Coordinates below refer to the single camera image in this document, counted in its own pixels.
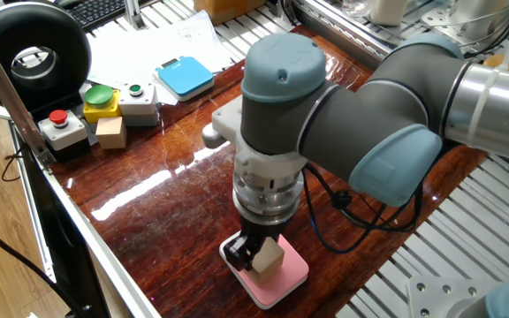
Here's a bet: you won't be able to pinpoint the plain wooden cube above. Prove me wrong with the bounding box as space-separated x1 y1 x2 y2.
247 237 285 286
95 116 128 150

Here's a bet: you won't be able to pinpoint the pink white kitchen scale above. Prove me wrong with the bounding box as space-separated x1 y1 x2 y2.
218 231 310 310

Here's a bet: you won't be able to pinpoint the blue white kitchen scale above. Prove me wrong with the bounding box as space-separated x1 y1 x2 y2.
152 55 216 103

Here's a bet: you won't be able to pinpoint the silver metal stand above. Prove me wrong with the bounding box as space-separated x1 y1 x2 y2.
420 0 509 42

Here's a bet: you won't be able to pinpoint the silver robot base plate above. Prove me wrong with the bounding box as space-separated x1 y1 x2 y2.
406 276 503 318

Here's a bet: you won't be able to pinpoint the yellow box green mushroom button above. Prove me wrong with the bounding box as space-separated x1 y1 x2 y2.
81 83 122 125

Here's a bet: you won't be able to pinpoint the white cup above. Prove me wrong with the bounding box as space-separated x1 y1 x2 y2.
368 0 408 27

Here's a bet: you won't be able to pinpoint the silver wrist coupling flange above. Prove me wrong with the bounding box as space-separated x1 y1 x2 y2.
231 170 305 226

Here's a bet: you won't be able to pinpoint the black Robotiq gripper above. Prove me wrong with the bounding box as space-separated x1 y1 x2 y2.
224 214 289 272

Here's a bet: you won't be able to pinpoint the aluminium extrusion post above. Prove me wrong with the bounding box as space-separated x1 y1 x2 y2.
0 12 57 167

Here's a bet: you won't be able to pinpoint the aluminium table edge rail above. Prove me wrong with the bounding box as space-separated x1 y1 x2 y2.
9 121 163 318

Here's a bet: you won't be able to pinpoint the thin black hanging cable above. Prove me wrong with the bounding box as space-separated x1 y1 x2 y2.
0 143 29 183

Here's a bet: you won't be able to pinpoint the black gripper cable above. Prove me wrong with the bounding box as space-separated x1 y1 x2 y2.
300 161 426 255

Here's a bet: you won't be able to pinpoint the clear glass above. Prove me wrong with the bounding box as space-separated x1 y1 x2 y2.
341 0 370 18

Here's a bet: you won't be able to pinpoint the white button box green button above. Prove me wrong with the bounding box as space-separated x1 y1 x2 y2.
118 81 161 128

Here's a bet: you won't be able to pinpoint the white printed wrist mount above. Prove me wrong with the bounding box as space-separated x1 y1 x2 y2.
201 95 308 180

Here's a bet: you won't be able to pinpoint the black cable bundle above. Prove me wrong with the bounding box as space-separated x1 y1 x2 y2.
464 21 509 59

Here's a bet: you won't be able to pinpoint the cardboard box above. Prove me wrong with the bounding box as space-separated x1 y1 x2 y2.
192 0 255 27

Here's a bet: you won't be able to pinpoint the thick black floor cable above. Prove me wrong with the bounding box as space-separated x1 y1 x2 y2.
0 209 86 318

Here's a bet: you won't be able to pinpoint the black ring light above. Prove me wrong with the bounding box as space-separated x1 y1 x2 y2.
0 2 93 121

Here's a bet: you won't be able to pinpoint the grey box red button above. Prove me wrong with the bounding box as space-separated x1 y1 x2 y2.
37 109 91 163

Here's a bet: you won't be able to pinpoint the black side panel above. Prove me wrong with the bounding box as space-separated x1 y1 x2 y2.
18 140 112 318

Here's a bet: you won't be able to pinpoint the white paper sheets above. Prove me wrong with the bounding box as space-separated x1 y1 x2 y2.
80 11 236 105

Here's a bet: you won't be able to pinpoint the black keyboard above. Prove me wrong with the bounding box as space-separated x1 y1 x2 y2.
57 0 158 32

